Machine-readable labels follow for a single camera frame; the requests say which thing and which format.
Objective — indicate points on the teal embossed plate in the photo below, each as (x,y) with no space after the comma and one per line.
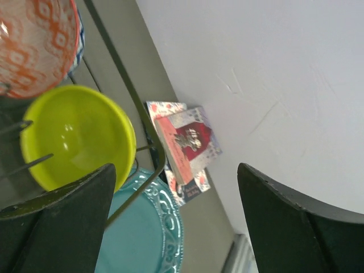
(147,237)

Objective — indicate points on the lime green bowl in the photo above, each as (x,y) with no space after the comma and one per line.
(81,130)

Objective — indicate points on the grey wire dish rack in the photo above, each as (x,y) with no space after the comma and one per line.
(112,80)

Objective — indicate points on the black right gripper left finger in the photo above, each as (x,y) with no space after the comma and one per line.
(61,230)

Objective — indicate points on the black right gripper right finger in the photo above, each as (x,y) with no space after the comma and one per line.
(293,232)

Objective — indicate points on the orange blue patterned bowl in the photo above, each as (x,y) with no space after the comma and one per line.
(42,43)

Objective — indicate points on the red illustrated book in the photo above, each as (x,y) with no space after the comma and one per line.
(189,142)

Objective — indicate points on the dark lettered book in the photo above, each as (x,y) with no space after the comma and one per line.
(200,183)

